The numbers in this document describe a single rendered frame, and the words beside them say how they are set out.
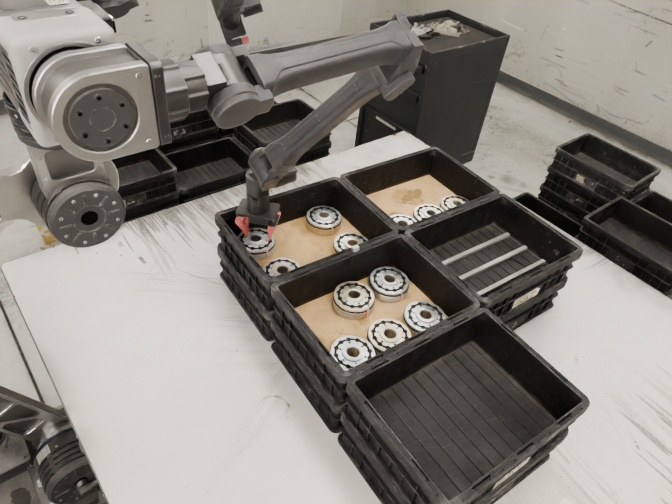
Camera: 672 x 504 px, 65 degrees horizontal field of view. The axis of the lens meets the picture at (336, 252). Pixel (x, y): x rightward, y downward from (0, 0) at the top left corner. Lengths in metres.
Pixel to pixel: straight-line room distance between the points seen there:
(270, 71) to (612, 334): 1.24
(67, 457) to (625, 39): 4.11
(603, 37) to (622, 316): 3.03
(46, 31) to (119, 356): 0.84
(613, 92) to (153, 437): 3.99
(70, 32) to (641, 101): 4.05
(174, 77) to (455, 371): 0.85
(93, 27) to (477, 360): 1.00
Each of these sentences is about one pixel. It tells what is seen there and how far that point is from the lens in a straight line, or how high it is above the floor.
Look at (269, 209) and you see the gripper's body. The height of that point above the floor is 0.97.
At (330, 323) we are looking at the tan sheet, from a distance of 1.28.
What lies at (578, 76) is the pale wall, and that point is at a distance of 4.65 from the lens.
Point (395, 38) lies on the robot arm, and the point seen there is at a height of 1.47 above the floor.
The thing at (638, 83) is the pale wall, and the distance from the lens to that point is 4.46.
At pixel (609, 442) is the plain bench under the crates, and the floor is 0.70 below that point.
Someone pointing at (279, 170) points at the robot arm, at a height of 1.13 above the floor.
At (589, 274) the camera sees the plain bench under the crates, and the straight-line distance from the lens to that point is 1.88.
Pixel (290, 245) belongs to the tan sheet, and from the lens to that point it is 1.47.
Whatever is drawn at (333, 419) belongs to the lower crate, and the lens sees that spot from 1.21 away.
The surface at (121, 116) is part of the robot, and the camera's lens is 0.76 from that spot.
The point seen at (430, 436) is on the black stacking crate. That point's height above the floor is 0.83.
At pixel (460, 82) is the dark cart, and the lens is 2.96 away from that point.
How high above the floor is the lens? 1.79
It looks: 41 degrees down
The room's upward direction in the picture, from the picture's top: 7 degrees clockwise
